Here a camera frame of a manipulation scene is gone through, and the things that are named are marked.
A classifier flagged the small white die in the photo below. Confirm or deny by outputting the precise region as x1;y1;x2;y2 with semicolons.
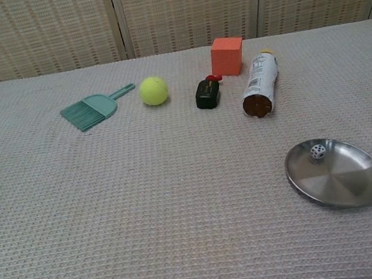
309;143;328;163

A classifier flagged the round metal plate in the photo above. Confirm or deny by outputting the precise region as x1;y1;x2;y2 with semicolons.
281;130;372;218

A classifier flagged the white bottle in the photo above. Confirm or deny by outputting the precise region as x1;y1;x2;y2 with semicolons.
234;47;288;122

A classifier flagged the teal hand brush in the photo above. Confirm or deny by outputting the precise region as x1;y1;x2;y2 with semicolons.
57;82;142;136

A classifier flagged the orange foam cube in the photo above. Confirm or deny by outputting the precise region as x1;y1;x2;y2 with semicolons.
207;34;248;80

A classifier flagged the black sauce bottle red cap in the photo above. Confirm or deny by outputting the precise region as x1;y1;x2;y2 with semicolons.
192;72;227;112

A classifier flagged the yellow-green tennis ball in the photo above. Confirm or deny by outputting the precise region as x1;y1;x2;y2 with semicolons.
137;74;171;109

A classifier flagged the beige waffle tablecloth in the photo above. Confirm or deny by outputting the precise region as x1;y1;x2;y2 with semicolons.
0;17;372;279

